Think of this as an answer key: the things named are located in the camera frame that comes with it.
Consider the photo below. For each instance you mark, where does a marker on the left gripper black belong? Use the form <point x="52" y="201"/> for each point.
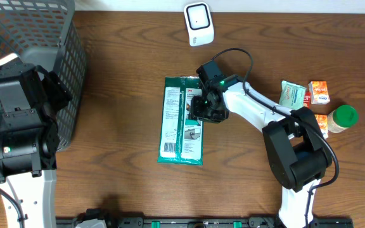
<point x="59" y="90"/>

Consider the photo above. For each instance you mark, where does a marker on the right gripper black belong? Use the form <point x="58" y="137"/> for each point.
<point x="196" y="111"/>

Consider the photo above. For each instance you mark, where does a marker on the green sponge pack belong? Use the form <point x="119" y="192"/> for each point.
<point x="181" y="137"/>

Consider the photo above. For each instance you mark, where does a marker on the teal white snack pouch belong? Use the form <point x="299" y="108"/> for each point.
<point x="292" y="95"/>

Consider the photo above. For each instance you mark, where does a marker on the red white packet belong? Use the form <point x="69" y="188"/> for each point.
<point x="307" y="100"/>

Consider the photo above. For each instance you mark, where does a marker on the orange juice carton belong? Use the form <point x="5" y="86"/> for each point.
<point x="322" y="121"/>
<point x="319" y="92"/>

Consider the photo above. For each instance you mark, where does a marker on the green lid jar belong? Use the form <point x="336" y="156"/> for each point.
<point x="342" y="118"/>

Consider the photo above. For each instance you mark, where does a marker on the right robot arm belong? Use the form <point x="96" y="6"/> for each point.
<point x="297" y="152"/>

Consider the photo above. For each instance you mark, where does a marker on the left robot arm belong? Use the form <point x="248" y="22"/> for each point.
<point x="28" y="145"/>

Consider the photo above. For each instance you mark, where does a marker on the white barcode scanner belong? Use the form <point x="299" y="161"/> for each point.
<point x="199" y="24"/>

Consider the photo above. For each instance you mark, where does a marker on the grey plastic mesh basket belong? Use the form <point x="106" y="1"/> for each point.
<point x="42" y="32"/>

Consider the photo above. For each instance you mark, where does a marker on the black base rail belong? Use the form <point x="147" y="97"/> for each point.
<point x="138" y="222"/>

